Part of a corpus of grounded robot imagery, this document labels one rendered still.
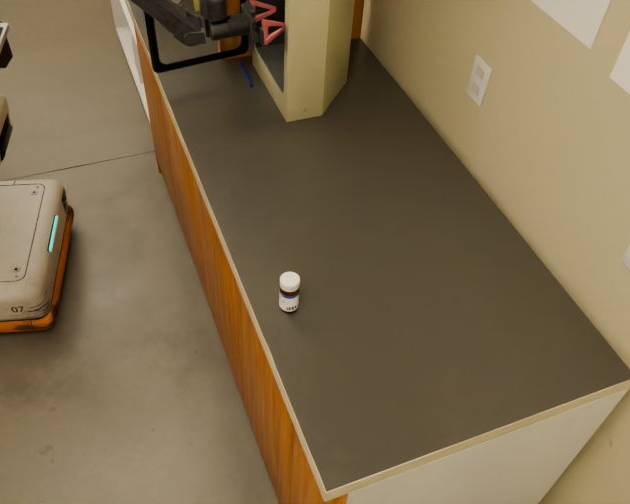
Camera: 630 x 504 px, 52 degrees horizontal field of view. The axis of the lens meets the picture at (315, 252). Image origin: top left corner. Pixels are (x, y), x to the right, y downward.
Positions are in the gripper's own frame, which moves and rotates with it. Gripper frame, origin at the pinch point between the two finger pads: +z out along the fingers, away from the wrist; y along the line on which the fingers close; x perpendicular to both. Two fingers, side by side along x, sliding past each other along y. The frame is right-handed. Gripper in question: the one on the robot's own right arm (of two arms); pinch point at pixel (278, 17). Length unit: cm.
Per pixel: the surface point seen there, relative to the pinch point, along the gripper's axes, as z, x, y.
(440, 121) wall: 40, 26, -28
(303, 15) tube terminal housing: 1.9, -7.7, -14.7
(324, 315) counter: -18, 24, -82
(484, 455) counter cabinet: 3, 37, -118
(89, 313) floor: -77, 115, 12
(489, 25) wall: 41, -10, -38
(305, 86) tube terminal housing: 2.5, 13.5, -14.5
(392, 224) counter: 8, 25, -61
